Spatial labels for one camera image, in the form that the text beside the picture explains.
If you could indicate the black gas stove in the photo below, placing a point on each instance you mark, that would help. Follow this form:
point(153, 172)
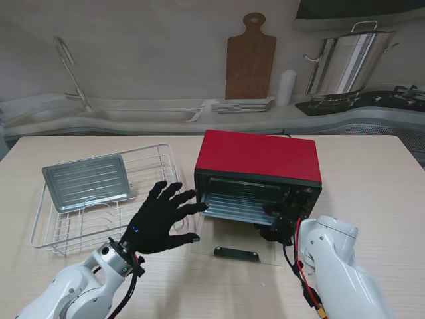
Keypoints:
point(365, 101)

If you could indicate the ribbed metal baking tray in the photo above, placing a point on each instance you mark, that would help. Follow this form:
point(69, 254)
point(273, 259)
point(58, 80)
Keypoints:
point(239, 206)
point(86, 181)

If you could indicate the chrome kitchen faucet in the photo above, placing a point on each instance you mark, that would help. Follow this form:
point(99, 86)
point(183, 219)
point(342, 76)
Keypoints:
point(71, 73)

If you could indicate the stack of white plates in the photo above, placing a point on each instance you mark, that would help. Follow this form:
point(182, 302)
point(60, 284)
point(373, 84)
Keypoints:
point(242, 105)

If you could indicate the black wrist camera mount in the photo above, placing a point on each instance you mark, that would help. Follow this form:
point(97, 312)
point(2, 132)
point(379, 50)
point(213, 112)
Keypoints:
point(140, 266)
point(284, 224)

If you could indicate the stainless steel stockpot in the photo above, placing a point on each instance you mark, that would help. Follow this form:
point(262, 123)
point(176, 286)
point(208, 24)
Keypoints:
point(348, 63)

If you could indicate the red and black toaster oven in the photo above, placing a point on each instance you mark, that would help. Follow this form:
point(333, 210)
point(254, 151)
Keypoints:
point(255, 156)

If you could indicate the small white paper scrap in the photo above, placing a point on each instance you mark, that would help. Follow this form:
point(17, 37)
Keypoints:
point(310, 271)

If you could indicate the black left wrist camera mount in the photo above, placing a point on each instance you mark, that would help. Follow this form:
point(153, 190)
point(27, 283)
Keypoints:
point(140, 266)

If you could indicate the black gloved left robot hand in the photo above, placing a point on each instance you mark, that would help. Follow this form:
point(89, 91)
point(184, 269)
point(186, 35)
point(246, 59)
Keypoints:
point(156, 226)

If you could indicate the dark range hood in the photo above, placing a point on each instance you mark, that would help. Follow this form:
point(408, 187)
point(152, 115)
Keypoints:
point(358, 10)

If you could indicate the white cylindrical bottle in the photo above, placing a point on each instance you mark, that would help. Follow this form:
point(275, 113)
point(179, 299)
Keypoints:
point(286, 88)

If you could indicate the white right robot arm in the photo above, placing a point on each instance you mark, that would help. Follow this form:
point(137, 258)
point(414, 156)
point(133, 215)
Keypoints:
point(335, 266)

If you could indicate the brown wooden cutting board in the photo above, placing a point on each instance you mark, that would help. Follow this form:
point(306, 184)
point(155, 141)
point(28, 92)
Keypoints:
point(250, 63)

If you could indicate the steel kitchen sink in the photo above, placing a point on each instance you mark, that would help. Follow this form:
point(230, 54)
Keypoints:
point(142, 115)

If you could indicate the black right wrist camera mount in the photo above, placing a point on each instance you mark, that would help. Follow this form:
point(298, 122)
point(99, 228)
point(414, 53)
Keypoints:
point(284, 224)

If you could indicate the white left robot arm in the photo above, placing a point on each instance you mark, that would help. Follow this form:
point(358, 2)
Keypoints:
point(83, 285)

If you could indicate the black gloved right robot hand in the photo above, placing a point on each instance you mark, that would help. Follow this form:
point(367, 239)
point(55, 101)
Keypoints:
point(274, 237)

